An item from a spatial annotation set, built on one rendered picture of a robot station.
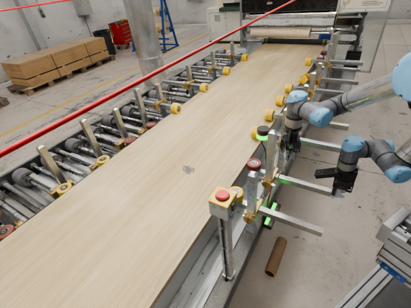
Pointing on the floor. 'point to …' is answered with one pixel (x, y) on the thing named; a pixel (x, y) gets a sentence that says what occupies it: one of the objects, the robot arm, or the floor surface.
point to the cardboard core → (276, 256)
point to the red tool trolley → (120, 33)
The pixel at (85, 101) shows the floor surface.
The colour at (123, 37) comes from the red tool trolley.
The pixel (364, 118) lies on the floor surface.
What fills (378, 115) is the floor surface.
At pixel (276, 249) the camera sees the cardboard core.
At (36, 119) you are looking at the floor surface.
